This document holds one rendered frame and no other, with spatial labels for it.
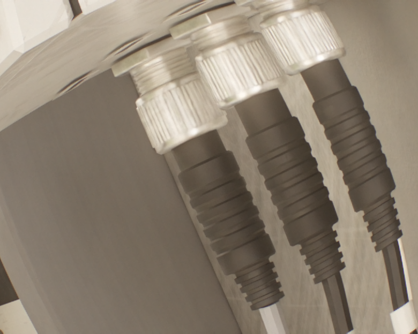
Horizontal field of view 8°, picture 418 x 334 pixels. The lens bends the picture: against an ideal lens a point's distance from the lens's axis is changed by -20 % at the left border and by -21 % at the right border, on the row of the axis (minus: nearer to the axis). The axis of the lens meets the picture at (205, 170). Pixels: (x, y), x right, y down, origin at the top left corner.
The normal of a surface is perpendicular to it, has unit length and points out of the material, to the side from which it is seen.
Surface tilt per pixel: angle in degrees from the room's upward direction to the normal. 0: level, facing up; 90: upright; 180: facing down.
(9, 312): 27
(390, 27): 90
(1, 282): 39
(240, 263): 55
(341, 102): 45
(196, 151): 50
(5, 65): 119
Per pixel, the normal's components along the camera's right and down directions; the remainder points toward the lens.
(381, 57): -0.84, 0.38
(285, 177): -0.28, 0.11
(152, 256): 0.37, -0.09
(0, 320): 0.23, -0.43
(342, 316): 0.00, 0.06
